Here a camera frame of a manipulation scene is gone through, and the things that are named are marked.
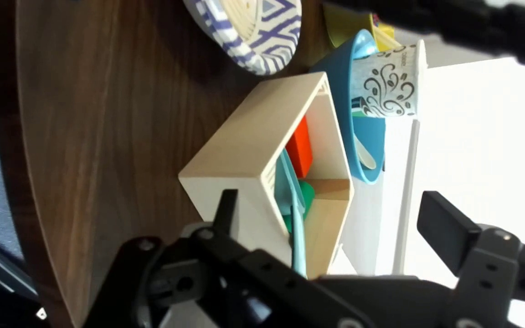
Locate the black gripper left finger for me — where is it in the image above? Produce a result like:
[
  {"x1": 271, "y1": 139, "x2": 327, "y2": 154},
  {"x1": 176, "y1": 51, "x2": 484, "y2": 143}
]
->
[{"x1": 83, "y1": 188, "x2": 360, "y2": 328}]

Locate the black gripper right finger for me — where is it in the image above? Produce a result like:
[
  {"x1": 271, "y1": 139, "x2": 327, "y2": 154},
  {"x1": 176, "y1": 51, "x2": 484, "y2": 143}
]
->
[{"x1": 415, "y1": 190, "x2": 525, "y2": 328}]

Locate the teal blue plastic spoon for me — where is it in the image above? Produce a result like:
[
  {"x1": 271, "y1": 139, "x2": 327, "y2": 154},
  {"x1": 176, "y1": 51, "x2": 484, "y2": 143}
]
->
[{"x1": 271, "y1": 150, "x2": 309, "y2": 279}]

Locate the blue plastic bowl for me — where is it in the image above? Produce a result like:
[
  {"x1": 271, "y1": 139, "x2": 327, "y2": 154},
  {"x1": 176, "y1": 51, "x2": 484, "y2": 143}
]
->
[{"x1": 309, "y1": 28, "x2": 389, "y2": 186}]

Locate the light wooden box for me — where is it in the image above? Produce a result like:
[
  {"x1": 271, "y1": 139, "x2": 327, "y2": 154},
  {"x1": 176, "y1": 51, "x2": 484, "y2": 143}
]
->
[{"x1": 176, "y1": 72, "x2": 355, "y2": 283}]

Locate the green plastic piece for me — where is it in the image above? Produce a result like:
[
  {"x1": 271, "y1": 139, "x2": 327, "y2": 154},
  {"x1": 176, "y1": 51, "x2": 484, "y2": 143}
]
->
[{"x1": 296, "y1": 181, "x2": 316, "y2": 215}]

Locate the orange plastic block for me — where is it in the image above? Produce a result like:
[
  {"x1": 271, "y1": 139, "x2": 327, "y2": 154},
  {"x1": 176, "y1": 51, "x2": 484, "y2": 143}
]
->
[{"x1": 284, "y1": 117, "x2": 316, "y2": 183}]

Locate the small white dish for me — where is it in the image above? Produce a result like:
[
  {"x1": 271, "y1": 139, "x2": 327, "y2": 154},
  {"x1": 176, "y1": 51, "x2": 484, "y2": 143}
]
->
[{"x1": 180, "y1": 0, "x2": 304, "y2": 79}]

